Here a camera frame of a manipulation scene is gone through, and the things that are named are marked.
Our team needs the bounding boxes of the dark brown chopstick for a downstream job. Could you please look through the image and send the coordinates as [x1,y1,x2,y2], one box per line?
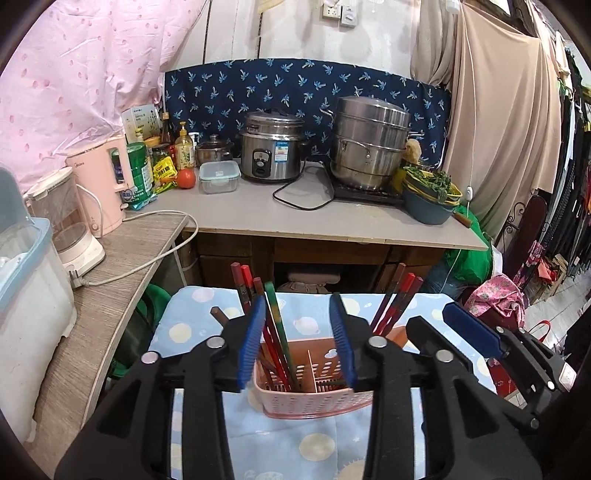
[369,262,407,333]

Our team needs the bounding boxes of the beige curtain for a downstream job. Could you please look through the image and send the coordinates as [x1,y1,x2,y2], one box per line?
[442,4,563,241]

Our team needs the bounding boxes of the navy leaf print cloth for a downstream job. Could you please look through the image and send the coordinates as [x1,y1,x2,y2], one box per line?
[164,58,452,172]

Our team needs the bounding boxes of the curved wooden counter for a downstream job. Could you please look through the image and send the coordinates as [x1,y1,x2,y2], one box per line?
[25,212,191,464]

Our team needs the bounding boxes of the stainless steel steamer pot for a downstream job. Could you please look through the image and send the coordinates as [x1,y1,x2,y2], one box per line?
[328,96,424,191]

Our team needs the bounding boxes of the black induction cooker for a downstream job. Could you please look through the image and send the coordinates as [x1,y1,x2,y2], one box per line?
[323,164,408,206]

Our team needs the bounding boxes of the white bin with blue lid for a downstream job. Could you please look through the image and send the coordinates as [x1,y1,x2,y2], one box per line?
[0,166,78,445]

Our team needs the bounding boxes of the white carton box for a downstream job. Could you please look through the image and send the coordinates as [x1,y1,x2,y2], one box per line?
[122,104,160,144]

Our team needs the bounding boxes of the black power cable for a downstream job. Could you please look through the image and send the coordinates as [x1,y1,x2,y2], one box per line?
[272,159,336,212]

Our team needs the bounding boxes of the red bag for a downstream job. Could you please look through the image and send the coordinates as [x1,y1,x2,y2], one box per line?
[525,318,551,343]

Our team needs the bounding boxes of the white clear jug appliance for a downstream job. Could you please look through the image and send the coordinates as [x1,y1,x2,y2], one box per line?
[23,167,107,278]

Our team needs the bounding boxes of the green canister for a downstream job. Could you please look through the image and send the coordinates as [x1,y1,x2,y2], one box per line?
[124,142,155,205]

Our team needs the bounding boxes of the pink floral bag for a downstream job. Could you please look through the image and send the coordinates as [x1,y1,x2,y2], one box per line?
[464,273,527,325]

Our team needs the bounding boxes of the glass container with blue lid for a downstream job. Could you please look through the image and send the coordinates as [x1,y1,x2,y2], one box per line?
[198,161,241,195]

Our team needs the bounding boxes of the maroon chopstick with silver band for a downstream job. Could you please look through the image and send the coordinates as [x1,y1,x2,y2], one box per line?
[381,276,424,336]
[230,261,254,317]

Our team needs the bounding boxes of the stainless steel rice cooker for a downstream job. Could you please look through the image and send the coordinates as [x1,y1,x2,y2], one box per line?
[238,110,311,184]

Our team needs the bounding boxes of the red chopstick with silver band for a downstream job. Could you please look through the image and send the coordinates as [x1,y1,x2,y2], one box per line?
[241,265,293,392]
[374,272,416,336]

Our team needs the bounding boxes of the small pot with glass lid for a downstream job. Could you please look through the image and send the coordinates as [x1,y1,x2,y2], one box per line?
[196,134,236,167]

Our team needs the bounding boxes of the pink electric kettle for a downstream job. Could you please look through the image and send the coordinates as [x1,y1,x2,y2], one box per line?
[65,135,133,239]

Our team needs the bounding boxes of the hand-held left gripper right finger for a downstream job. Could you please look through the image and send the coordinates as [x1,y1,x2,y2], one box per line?
[329,293,542,480]

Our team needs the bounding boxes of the white power cable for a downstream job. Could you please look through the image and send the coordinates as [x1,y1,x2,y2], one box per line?
[68,210,199,289]

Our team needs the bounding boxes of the pink perforated utensil holder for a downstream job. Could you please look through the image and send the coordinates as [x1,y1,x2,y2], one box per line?
[249,337,376,421]

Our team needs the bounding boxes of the grey-blue basin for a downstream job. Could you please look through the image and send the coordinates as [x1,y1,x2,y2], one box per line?
[403,185,459,226]

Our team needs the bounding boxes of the leafy greens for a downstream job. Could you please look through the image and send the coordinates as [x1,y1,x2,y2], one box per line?
[403,165,458,197]

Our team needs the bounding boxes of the yellow snack packet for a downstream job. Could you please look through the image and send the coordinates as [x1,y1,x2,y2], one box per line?
[152,156,179,193]

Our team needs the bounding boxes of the white cord with switch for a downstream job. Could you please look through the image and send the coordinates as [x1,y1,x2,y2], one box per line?
[450,0,477,278]

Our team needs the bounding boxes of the light blue planet print tablecloth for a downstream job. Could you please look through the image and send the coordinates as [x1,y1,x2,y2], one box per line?
[148,286,498,480]

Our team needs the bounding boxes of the hanging clothes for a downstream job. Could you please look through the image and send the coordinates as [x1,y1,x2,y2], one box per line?
[522,28,591,354]

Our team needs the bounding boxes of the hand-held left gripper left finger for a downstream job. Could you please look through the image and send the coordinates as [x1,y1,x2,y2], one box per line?
[54,295,268,480]

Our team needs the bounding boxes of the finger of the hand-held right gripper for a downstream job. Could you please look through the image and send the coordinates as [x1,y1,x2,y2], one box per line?
[405,316,542,433]
[442,304,575,393]

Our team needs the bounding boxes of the pink dotted curtain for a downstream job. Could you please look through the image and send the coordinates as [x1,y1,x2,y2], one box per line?
[0,0,214,197]

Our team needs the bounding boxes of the beige cloth sack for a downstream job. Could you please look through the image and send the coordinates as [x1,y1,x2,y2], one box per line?
[277,271,343,295]

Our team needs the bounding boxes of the green bag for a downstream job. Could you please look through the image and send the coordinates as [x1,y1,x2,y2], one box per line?
[434,217,496,288]
[110,283,170,380]

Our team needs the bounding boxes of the yellow soap bottle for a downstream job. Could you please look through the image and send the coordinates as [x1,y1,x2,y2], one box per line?
[174,121,197,171]

